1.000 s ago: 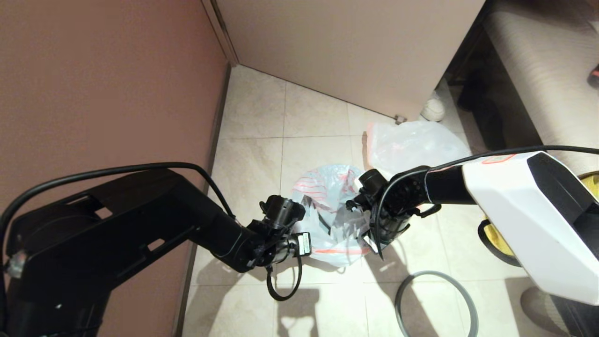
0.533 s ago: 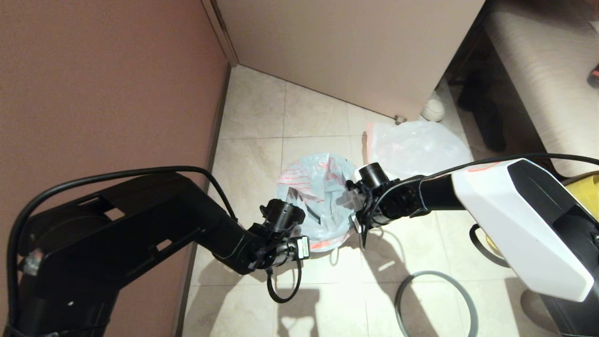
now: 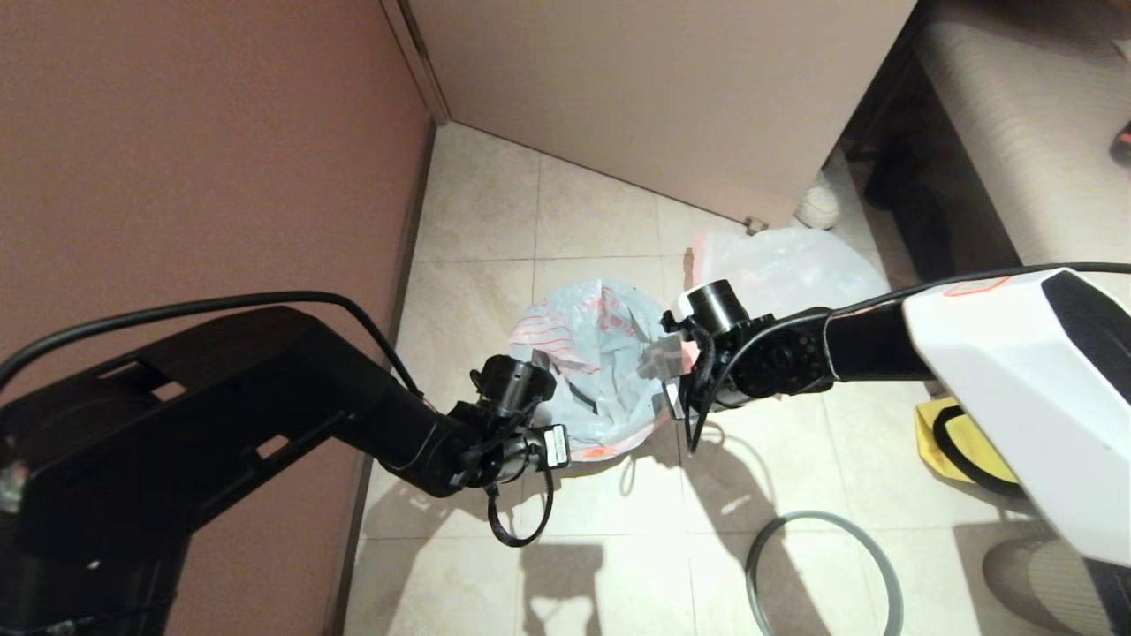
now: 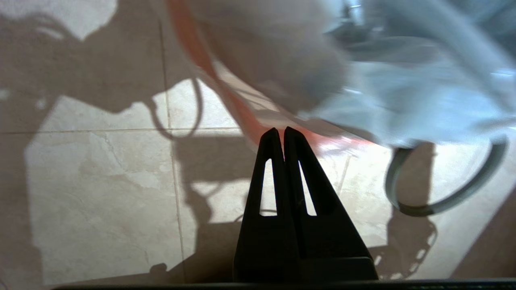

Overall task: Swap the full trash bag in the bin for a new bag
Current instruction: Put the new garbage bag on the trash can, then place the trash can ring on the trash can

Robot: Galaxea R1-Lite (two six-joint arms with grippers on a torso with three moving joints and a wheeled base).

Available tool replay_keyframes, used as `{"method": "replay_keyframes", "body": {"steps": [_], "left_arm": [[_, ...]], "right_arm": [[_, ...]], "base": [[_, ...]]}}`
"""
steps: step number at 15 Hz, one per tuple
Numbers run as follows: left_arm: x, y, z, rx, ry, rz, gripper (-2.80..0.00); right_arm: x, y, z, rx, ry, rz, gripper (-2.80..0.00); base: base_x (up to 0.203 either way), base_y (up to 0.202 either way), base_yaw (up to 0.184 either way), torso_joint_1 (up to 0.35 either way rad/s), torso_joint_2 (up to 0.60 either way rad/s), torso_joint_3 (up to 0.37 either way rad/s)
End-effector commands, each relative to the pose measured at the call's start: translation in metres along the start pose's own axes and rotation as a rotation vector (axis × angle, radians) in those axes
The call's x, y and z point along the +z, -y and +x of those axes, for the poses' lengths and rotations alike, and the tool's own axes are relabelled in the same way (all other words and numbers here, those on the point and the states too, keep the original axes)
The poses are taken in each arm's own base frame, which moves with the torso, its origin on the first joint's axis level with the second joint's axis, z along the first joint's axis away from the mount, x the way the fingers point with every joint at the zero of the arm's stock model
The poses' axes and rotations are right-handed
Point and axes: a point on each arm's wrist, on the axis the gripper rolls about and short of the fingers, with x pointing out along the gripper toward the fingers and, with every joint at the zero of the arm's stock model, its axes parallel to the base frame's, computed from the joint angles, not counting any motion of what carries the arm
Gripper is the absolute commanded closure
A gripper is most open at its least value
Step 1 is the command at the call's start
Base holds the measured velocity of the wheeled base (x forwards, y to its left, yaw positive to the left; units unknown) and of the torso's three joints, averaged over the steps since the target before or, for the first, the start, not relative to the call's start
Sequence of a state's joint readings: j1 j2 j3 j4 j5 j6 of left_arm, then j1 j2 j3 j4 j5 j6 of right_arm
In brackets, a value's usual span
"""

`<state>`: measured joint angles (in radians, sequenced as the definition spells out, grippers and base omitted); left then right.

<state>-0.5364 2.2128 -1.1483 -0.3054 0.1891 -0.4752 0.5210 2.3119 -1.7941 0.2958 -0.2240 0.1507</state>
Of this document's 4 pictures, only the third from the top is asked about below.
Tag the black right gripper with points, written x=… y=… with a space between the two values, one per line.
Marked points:
x=702 y=380

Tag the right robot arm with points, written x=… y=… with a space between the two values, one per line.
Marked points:
x=1016 y=371

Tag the red black object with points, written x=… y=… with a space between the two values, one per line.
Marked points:
x=1122 y=146

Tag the grey door frame strip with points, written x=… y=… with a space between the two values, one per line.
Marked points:
x=415 y=55

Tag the white red-printed plastic bag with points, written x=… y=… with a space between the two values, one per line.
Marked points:
x=601 y=397

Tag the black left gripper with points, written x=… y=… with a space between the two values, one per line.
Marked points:
x=512 y=450

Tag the white round fluffy object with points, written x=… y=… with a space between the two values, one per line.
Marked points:
x=817 y=205

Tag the ribbed cream vase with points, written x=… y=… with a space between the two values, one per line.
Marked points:
x=1043 y=583

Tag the yellow fabric bag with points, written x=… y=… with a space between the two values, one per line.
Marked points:
x=937 y=442

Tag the small metal cabinet foot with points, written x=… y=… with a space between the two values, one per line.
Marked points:
x=755 y=225

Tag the white cabinet door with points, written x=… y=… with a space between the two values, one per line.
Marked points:
x=663 y=88

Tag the beige woodgrain table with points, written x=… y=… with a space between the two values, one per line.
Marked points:
x=1043 y=132

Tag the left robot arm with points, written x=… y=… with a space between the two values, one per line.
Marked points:
x=221 y=424

